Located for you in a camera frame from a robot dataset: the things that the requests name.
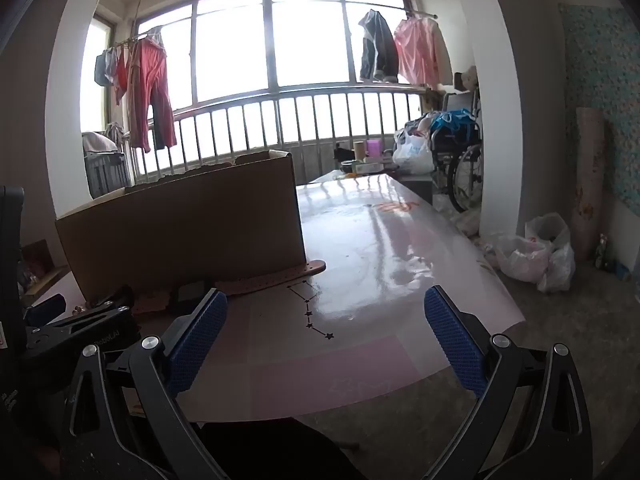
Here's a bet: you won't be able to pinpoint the grey side cabinet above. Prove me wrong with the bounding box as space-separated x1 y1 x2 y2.
307 162 437 207

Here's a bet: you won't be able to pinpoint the metal balcony railing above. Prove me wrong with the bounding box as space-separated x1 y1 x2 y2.
82 85 426 186

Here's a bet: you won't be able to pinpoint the pink hanging jacket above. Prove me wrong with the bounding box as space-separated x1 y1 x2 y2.
394 16 454 89

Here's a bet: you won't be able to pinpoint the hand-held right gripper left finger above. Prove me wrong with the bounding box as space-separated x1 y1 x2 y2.
59 287 230 480

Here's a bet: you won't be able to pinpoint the white plastic bag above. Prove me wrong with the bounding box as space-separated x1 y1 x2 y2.
392 130 435 174
494 212 577 294

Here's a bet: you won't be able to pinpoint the white bedding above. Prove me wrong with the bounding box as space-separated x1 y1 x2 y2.
81 131 121 156

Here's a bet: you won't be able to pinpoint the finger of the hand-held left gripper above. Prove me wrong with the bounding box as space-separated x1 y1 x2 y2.
25 301 133 356
24 296 67 328

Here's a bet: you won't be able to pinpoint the floral rolled mat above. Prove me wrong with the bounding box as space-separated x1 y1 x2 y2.
571 107 607 262

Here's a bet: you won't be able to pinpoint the large cardboard box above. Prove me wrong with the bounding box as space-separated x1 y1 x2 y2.
54 150 307 307

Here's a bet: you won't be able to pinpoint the pink printed table cover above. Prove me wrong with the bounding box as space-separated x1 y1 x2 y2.
30 172 527 423

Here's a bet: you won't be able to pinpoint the beige hat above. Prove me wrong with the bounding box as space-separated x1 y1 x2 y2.
452 66 479 95

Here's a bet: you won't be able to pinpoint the dark hanging jacket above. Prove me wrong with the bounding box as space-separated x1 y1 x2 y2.
359 9 400 83

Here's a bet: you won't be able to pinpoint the blue bag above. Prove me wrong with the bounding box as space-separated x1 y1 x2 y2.
431 110 477 133

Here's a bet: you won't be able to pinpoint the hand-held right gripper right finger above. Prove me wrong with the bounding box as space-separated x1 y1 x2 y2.
424 285 595 480

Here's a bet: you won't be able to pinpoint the red hanging trousers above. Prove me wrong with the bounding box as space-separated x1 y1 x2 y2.
127 37 177 154

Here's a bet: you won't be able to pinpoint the floral wall cloth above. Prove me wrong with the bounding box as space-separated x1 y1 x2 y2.
559 4 640 217

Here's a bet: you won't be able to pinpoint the black-faced wristwatch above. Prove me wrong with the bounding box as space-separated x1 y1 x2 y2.
132 259 327 313

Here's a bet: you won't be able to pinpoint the small red hanging garment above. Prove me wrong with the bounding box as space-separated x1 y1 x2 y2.
115 45 132 106

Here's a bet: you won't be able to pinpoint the dark blue hanging garment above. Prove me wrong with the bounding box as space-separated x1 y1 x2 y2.
95 50 119 87

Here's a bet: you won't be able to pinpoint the green can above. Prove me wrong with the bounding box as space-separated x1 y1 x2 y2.
596 234 617 272

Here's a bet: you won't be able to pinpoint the dark grey cabinet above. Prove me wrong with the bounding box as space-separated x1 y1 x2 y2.
82 150 135 199

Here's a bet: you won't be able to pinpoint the wheelchair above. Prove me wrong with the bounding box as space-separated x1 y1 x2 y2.
430 92 485 214

